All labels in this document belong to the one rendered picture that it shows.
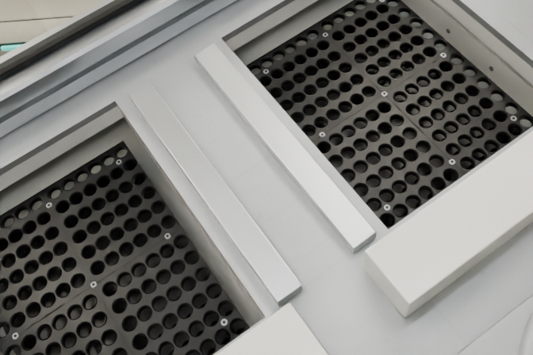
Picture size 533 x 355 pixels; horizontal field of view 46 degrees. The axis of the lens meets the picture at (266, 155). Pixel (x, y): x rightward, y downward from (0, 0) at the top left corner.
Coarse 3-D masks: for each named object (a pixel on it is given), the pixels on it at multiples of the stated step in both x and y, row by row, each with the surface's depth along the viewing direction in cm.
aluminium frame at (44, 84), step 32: (128, 0) 56; (160, 0) 57; (192, 0) 58; (224, 0) 60; (96, 32) 56; (128, 32) 56; (160, 32) 58; (32, 64) 54; (64, 64) 54; (96, 64) 57; (0, 96) 53; (32, 96) 55; (64, 96) 57; (0, 128) 55
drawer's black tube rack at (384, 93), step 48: (384, 0) 66; (336, 48) 63; (384, 48) 63; (432, 48) 62; (288, 96) 61; (336, 96) 64; (384, 96) 60; (432, 96) 63; (480, 96) 59; (336, 144) 61; (384, 144) 58; (432, 144) 57; (480, 144) 57; (384, 192) 56; (432, 192) 55
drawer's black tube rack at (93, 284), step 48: (96, 192) 58; (144, 192) 58; (0, 240) 57; (48, 240) 56; (96, 240) 56; (144, 240) 58; (0, 288) 58; (48, 288) 54; (96, 288) 54; (144, 288) 56; (192, 288) 56; (48, 336) 55; (96, 336) 52; (144, 336) 52; (192, 336) 51
